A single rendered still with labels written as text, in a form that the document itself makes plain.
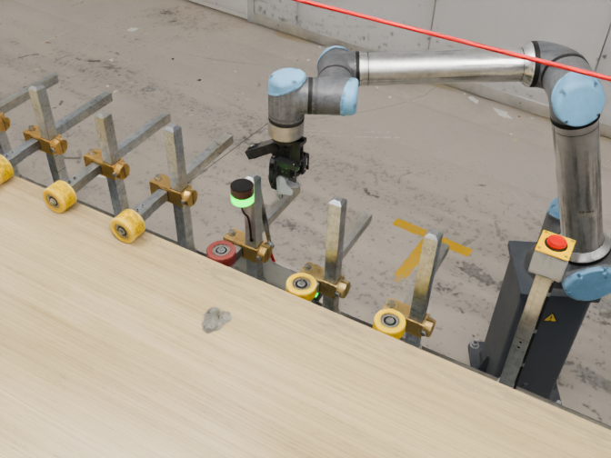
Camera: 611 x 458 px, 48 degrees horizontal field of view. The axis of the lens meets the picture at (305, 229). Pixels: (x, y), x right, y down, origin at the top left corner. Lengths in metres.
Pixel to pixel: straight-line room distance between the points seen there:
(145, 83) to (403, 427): 3.38
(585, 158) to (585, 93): 0.20
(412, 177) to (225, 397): 2.35
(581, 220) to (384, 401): 0.77
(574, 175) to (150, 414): 1.18
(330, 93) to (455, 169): 2.21
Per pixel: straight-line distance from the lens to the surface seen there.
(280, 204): 2.10
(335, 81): 1.68
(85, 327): 1.76
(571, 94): 1.73
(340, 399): 1.57
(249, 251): 1.94
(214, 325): 1.70
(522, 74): 1.86
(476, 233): 3.42
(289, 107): 1.68
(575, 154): 1.85
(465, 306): 3.06
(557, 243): 1.53
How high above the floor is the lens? 2.19
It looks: 41 degrees down
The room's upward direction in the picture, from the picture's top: 2 degrees clockwise
